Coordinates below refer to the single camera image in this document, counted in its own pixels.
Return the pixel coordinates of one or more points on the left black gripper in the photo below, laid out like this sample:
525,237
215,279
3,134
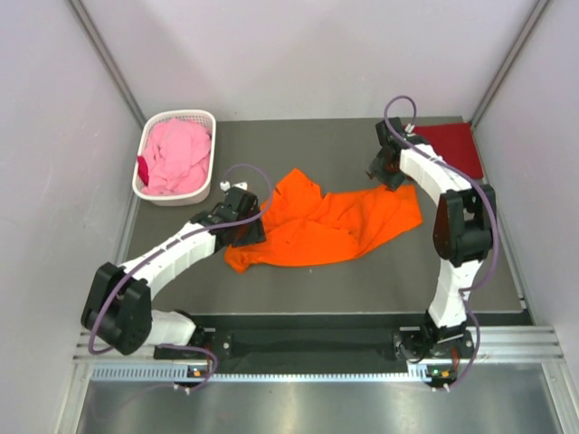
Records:
256,235

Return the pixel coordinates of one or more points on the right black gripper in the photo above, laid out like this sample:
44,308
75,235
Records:
392,183

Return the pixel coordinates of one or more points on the orange t shirt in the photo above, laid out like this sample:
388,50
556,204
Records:
306,227

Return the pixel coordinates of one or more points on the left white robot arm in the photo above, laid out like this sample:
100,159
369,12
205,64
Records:
118,312

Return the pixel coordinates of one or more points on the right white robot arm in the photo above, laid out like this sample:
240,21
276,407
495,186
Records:
462,233

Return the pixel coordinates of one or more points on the folded red t shirt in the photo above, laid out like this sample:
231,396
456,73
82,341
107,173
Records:
454,142

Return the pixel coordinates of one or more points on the pink t shirt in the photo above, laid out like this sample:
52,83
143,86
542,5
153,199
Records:
178,155

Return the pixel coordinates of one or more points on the dark red cloth in basket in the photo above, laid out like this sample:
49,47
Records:
143,172

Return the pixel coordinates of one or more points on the white plastic laundry basket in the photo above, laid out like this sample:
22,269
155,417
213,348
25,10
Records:
200,116

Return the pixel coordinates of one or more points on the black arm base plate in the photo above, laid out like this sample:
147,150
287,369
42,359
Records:
275,347

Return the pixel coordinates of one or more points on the grey slotted cable duct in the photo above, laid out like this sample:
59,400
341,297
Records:
189,375

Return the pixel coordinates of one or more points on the aluminium frame rail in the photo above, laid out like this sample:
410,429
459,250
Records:
499,344

